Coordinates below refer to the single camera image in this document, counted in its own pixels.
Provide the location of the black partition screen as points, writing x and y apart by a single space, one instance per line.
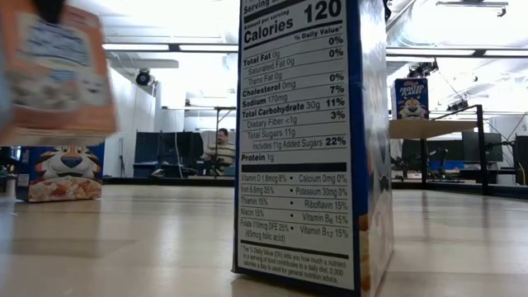
165 152

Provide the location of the black-framed wooden shelf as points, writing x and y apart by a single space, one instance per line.
433 128

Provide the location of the black background robot arm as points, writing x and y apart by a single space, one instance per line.
210 167

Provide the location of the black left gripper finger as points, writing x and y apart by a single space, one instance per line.
49 10

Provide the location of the black-framed background table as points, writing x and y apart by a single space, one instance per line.
194 108

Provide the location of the black round wall camera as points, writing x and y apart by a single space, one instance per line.
143 77

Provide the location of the orange Mini-Wheats cereal box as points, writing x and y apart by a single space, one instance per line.
57 82

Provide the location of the black aluminium rig frame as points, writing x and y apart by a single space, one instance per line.
173 181

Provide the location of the black ceiling-mounted equipment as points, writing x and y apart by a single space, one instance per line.
422 70

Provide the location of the long ceiling light fixture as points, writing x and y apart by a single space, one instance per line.
136 47
433 52

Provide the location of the black monitor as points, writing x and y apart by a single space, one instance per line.
493 146

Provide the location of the blue Frosted Flakes cereal box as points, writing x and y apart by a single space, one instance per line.
410 103
62 173
297 144

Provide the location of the black equipment box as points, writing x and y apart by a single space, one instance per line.
521 152

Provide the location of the person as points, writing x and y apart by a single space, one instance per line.
222 152

